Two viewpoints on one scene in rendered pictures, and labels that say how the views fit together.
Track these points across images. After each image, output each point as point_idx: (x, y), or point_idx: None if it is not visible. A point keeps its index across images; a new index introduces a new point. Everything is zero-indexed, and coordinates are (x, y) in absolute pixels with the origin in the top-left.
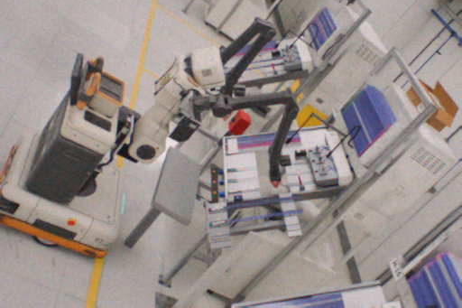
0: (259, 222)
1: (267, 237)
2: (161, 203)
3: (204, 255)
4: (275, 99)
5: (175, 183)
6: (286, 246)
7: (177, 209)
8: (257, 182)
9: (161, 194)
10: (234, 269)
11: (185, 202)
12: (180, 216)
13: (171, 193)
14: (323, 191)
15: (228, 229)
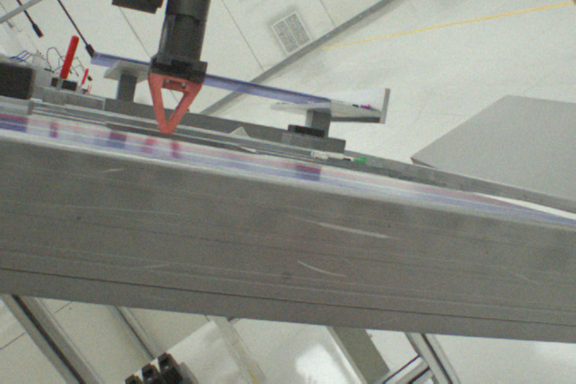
0: (221, 356)
1: (179, 347)
2: (492, 105)
3: (393, 378)
4: None
5: (541, 134)
6: (98, 378)
7: (459, 133)
8: (253, 150)
9: (518, 104)
10: None
11: (465, 151)
12: (437, 139)
13: (509, 124)
14: None
15: (288, 104)
